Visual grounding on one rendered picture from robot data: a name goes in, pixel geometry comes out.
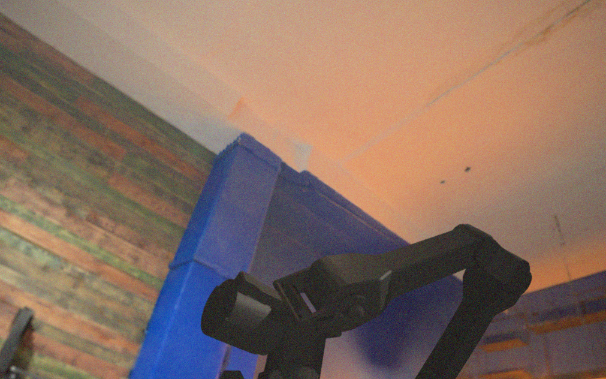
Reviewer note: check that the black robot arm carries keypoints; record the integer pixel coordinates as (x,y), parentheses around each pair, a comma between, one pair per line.
(348,290)

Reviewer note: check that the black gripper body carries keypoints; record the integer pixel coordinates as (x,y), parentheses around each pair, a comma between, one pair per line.
(288,370)

